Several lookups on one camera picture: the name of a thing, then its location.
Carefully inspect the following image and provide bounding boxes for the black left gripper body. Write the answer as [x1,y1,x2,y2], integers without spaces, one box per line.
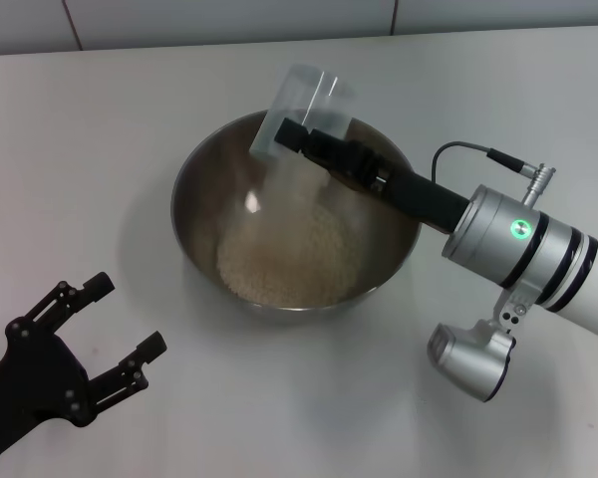
[0,321,100,464]

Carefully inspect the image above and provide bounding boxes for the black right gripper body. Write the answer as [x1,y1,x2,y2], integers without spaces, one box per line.
[372,166,472,236]

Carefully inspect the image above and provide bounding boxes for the clear plastic cup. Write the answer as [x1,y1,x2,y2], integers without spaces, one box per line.
[248,63,358,161]

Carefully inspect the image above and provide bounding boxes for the stainless steel mixing bowl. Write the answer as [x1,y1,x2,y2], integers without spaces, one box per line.
[170,110,423,328]

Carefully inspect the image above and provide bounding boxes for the white rice grains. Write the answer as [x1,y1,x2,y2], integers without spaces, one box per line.
[213,148,363,308]

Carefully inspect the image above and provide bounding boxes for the right arm cable with connector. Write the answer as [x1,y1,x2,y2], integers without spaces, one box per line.
[431,141,559,208]

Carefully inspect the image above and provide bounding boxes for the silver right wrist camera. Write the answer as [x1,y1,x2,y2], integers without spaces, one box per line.
[427,290,537,403]

